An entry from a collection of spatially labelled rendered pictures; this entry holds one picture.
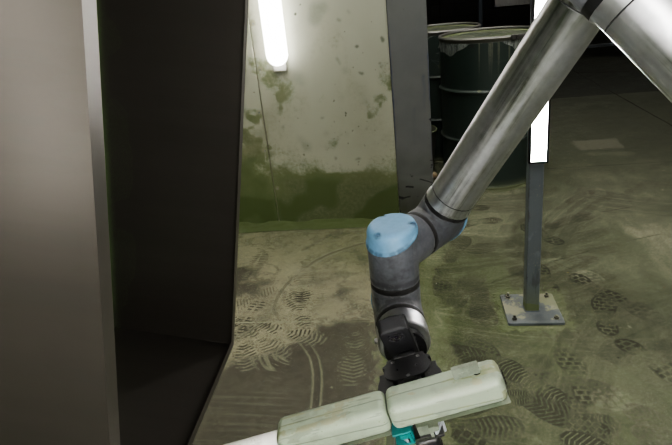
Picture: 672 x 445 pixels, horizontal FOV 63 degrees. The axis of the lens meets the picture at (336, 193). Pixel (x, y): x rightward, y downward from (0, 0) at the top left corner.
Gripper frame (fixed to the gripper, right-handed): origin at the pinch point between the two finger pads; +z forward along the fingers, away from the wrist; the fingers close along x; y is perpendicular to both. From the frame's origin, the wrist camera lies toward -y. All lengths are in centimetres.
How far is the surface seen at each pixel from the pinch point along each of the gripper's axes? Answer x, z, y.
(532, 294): -42, -120, 70
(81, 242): 24.2, 8.0, -41.0
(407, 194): -11, -206, 52
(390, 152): -9, -207, 28
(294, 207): 48, -214, 43
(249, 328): 63, -121, 50
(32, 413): 40.6, 6.9, -23.2
